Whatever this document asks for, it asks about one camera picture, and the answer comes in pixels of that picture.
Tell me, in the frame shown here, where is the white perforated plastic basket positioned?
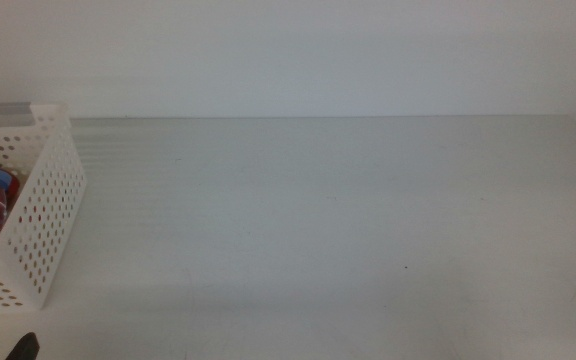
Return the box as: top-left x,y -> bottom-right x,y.
0,101 -> 88,314

